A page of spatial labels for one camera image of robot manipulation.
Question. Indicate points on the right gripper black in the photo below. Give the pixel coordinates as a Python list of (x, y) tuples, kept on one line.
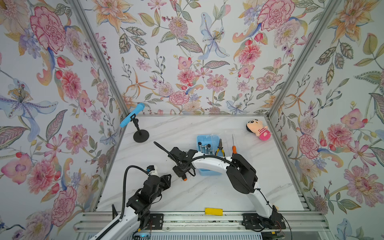
[(178, 173)]

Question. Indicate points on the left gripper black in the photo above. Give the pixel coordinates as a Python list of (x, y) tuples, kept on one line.
[(163, 179)]

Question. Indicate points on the blue plastic tool box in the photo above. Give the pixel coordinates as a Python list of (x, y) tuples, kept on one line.
[(213, 140)]

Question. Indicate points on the yellow black pliers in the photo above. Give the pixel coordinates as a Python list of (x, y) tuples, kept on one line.
[(220, 150)]

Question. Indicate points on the orange handled screwdriver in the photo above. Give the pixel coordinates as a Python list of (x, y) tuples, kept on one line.
[(234, 148)]

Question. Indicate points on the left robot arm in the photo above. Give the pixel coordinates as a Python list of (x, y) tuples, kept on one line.
[(136, 214)]

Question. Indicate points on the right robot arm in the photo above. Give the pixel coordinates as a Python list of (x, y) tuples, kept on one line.
[(243, 179)]

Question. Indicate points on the black microphone stand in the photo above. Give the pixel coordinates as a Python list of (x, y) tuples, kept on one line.
[(140, 136)]

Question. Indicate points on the yellow tape strip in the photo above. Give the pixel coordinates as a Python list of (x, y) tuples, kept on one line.
[(214, 212)]

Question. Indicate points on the blue microphone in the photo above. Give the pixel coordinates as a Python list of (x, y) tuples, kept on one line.
[(139, 108)]

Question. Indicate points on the pink plush doll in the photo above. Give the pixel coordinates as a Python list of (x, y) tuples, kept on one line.
[(257, 127)]

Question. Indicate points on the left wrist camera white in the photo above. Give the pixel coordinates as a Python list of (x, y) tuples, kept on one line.
[(152, 170)]

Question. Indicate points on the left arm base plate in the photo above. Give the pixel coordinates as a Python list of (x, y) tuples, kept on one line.
[(152, 222)]

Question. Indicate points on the aluminium front rail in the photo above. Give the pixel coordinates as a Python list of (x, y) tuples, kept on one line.
[(173, 222)]

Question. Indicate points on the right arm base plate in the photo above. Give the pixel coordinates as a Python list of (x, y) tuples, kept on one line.
[(255, 222)]

